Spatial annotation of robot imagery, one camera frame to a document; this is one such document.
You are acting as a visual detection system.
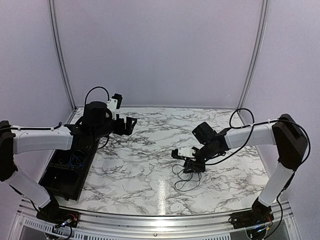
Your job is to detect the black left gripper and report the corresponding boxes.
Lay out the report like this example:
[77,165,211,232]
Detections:
[91,116,137,142]

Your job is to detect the black cable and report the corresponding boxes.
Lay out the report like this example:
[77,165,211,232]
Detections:
[171,163,203,192]

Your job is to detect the blue cable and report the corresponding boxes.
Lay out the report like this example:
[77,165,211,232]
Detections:
[58,153,88,171]

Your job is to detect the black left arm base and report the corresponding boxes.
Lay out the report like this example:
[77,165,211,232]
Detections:
[36,199,80,228]

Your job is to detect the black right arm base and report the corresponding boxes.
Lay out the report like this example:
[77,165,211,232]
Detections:
[228,198,274,229]

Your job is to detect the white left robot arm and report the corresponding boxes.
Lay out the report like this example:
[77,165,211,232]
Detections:
[0,93,138,223]

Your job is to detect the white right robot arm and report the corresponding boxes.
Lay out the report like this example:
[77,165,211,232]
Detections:
[177,114,309,212]

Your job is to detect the black divided storage bin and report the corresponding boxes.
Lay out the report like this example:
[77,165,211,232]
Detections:
[39,135,99,201]

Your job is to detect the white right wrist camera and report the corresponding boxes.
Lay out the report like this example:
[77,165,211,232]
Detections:
[171,147,196,160]

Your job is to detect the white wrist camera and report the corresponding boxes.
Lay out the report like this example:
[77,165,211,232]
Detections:
[107,93,123,120]
[171,147,196,160]

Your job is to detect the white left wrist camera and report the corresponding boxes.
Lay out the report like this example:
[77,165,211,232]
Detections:
[107,93,123,120]

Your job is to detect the grey left frame post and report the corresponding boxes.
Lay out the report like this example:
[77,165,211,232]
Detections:
[47,0,77,111]

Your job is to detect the aluminium front table rail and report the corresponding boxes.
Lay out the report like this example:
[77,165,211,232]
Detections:
[8,199,302,240]

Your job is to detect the grey corner frame post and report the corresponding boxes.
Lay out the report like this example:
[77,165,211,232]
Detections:
[237,0,270,109]

